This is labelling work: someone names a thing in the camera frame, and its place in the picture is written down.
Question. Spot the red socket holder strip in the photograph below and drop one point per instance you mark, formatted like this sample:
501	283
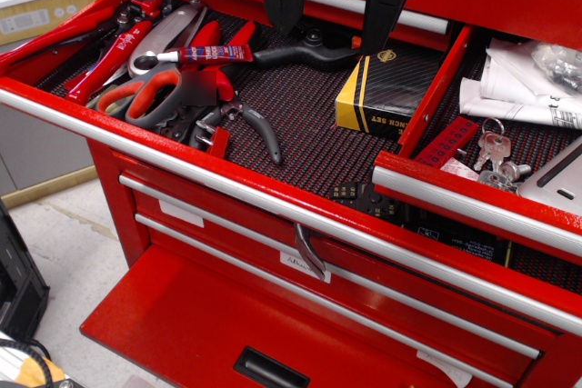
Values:
445	145

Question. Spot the silver keys on ring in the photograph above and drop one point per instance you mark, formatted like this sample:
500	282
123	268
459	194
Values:
494	147

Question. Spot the black crimping tool dies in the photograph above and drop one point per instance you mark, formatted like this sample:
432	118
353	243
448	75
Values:
364	198

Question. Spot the cardboard box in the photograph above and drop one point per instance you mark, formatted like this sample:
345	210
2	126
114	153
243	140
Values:
36	17

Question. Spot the clear bag of hardware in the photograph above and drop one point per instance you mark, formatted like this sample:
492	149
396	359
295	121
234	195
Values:
561	65

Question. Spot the red glue tube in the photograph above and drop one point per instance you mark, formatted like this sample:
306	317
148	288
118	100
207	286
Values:
208	54

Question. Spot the silver metal plate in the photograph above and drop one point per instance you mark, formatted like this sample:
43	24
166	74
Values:
558	182

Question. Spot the silver utility knife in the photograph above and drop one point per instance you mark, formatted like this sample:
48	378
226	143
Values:
174	31

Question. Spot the black handled clamp tool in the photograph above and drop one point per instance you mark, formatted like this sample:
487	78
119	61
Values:
310	51

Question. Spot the small open red drawer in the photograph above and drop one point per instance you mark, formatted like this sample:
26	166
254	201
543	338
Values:
491	170

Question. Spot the open red bottom panel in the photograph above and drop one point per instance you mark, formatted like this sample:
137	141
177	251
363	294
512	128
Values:
188	321

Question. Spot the grey handled pliers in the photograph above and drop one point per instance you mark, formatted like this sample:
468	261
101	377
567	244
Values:
207	125

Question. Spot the black equipment case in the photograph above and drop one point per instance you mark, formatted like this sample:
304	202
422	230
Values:
24	293

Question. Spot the red tool chest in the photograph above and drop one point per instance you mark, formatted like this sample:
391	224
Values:
490	359

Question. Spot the large open red drawer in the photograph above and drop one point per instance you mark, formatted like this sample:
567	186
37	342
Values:
247	207

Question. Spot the black yellow wrench set box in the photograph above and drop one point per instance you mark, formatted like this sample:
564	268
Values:
385	89

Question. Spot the white folded paper manual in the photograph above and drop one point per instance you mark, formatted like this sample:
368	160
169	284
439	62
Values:
513	87

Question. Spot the red handled wire stripper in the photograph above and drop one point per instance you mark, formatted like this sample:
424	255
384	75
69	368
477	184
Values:
133	29

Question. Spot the red grey handled scissors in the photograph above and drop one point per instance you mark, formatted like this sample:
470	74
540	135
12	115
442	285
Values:
147	99

